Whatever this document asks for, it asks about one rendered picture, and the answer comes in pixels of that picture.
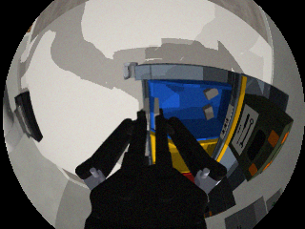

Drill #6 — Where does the yellow curved bar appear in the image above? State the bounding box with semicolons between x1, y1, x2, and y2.
216;75;247;162

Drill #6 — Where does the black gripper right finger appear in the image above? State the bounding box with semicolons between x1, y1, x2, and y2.
153;97;227;202

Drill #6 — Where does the blue bin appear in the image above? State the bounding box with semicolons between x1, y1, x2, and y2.
148;79;232;140

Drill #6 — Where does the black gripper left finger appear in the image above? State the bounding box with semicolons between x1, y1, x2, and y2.
75;98;150;200

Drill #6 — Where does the yellow open bin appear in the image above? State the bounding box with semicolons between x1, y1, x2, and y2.
151;131;218;173

